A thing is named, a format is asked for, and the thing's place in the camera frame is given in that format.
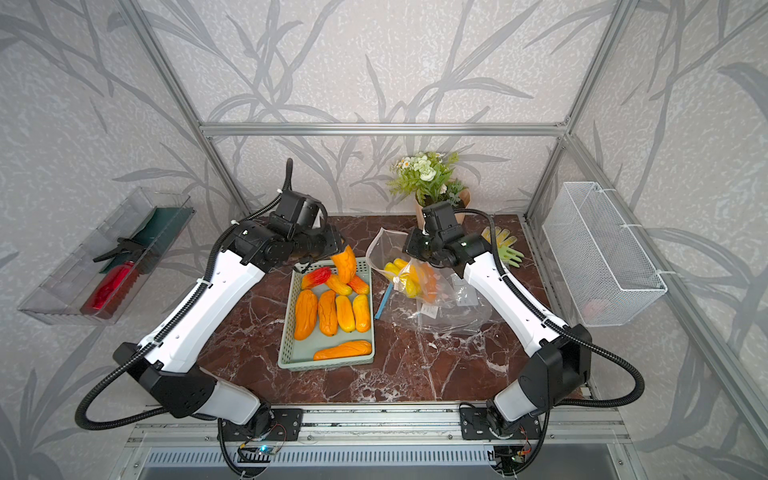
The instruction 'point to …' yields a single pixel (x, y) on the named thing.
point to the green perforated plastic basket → (295, 354)
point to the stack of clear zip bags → (456, 307)
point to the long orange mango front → (351, 349)
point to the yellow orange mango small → (338, 285)
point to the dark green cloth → (155, 236)
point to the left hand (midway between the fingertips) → (345, 245)
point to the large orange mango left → (306, 311)
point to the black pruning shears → (126, 245)
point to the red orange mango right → (359, 285)
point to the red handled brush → (110, 290)
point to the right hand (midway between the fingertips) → (403, 242)
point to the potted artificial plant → (426, 176)
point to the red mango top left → (316, 277)
